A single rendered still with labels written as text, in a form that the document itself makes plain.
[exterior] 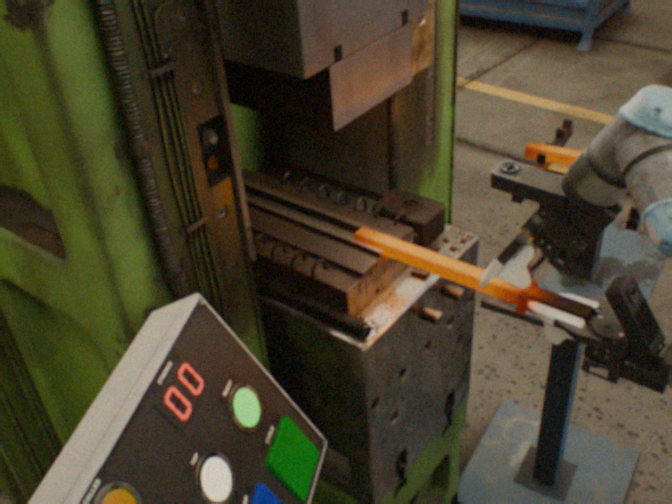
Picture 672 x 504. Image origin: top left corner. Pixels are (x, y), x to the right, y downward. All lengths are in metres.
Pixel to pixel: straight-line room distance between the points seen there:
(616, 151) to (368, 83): 0.36
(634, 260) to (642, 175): 0.84
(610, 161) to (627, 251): 0.82
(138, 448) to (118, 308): 0.33
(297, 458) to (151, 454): 0.22
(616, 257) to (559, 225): 0.70
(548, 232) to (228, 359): 0.46
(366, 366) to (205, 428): 0.45
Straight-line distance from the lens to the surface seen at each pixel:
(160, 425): 0.76
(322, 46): 0.95
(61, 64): 0.87
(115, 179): 0.94
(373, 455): 1.37
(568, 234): 1.01
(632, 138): 0.90
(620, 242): 1.75
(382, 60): 1.07
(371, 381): 1.23
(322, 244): 1.27
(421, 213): 1.35
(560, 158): 1.51
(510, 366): 2.45
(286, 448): 0.90
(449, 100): 1.61
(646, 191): 0.87
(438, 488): 1.91
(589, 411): 2.36
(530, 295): 1.12
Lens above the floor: 1.72
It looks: 36 degrees down
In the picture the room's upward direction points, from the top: 5 degrees counter-clockwise
